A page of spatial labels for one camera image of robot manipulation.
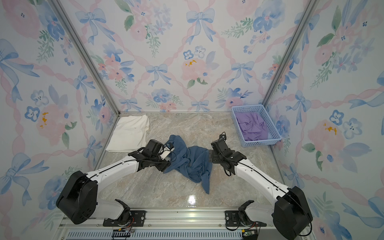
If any blue t-shirt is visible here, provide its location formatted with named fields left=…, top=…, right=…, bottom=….
left=163, top=135, right=213, bottom=194

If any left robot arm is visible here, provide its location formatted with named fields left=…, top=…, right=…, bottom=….
left=56, top=140, right=174, bottom=227

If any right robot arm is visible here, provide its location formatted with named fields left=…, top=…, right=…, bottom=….
left=210, top=135, right=313, bottom=240

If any white folded t-shirt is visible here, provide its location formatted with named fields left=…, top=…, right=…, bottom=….
left=106, top=115, right=150, bottom=153

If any purple t-shirt in basket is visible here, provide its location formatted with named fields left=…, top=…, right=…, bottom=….
left=235, top=112, right=269, bottom=142

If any light blue plastic basket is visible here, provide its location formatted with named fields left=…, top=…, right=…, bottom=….
left=232, top=105, right=282, bottom=147

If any small green circuit board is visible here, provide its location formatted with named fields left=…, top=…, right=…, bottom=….
left=242, top=230, right=259, bottom=240

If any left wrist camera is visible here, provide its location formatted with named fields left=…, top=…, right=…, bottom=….
left=164, top=143, right=175, bottom=152

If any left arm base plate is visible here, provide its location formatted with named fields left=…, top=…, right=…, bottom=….
left=103, top=211, right=147, bottom=228

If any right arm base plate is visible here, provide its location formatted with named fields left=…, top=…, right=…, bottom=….
left=225, top=211, right=267, bottom=228

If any aluminium front rail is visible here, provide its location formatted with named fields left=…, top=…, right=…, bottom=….
left=52, top=207, right=316, bottom=240

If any right aluminium corner post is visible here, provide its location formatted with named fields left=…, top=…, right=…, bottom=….
left=262, top=0, right=318, bottom=107

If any aluminium corner post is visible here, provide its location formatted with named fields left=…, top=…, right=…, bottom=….
left=48, top=0, right=120, bottom=116
left=262, top=0, right=318, bottom=107

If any left aluminium corner post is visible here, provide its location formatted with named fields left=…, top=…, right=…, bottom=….
left=48, top=0, right=120, bottom=116

